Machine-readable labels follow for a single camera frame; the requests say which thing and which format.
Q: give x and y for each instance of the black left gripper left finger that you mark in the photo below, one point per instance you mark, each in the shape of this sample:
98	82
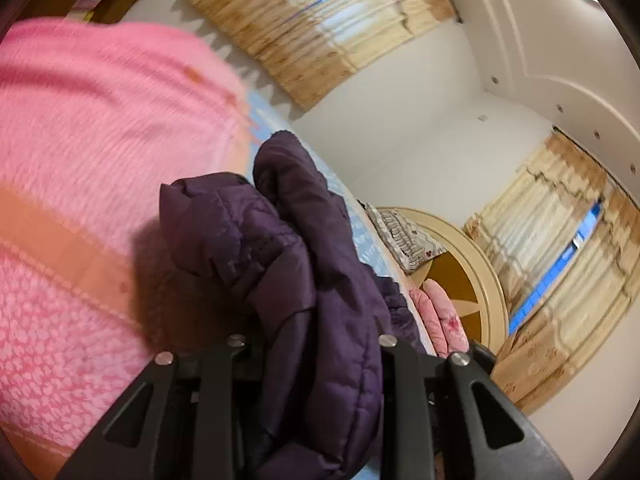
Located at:
174	421

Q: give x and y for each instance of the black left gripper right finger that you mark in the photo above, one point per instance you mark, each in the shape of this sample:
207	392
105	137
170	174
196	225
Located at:
450	411

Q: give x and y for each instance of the dark purple quilted jacket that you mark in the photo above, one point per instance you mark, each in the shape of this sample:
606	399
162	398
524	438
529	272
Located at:
276	252

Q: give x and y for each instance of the pink folded quilt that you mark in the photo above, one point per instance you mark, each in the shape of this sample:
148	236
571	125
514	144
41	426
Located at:
440	319

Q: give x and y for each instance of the cream round headboard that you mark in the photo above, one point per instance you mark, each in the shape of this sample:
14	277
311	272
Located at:
465	274

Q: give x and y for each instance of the patterned grey white pillow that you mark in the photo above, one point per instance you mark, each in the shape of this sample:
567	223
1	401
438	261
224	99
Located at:
411	245

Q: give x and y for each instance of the beige curtain right window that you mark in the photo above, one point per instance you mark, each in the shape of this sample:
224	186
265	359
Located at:
563	239

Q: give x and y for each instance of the pink and blue bed blanket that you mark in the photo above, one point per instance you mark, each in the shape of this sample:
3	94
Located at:
94	120

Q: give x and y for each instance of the beige patterned window curtain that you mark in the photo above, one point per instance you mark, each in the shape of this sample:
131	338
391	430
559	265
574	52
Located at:
309	47

